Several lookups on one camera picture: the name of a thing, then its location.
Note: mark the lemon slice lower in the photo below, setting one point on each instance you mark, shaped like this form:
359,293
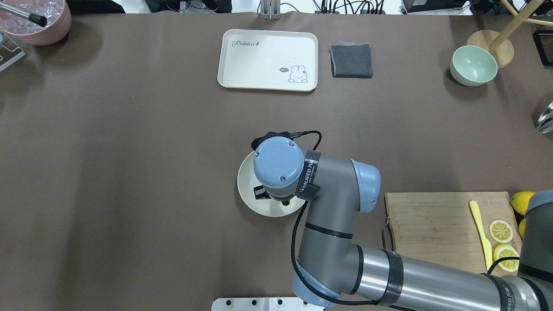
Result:
504,251

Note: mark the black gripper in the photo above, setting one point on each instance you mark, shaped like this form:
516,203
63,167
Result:
260,192

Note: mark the metal scoop black-tipped handle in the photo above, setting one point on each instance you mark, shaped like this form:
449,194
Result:
14,10

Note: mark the cream round plate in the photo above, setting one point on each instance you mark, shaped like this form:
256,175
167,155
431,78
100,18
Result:
246,182

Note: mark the pink bowl with ice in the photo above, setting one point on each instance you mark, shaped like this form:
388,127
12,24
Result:
58,16

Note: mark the cream rabbit tray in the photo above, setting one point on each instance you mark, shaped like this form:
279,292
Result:
268,60

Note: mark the grey folded cloth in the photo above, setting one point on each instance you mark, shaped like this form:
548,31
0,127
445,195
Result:
351,60

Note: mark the whole yellow lemon near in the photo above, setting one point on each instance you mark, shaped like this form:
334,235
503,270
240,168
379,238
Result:
521,227

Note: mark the bamboo cutting board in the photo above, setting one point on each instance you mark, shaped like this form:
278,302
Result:
438,227

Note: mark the shiny steel scoop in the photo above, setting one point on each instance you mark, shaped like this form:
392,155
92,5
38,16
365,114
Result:
544,123

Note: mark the whole yellow lemon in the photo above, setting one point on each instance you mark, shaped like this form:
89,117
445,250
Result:
521,227
520,201

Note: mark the lemon slice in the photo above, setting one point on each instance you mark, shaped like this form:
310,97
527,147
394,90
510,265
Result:
501,231
504,251

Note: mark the lemon slice upper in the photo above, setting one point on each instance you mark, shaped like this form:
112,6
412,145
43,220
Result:
501,231

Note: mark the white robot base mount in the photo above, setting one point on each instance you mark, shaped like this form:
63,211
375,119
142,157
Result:
263,304

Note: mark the white cup rack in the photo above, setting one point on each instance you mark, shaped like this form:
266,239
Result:
10,51

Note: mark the yellow plastic knife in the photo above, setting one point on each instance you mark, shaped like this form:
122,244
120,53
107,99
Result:
485,243

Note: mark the mint green bowl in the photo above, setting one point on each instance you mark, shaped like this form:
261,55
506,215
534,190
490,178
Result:
473,66

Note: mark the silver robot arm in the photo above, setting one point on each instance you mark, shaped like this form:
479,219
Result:
331,270

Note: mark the whole yellow lemon far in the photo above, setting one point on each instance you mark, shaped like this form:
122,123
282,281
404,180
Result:
520,201

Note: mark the wooden mug tree stand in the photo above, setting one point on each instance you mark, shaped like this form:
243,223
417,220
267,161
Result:
498,44

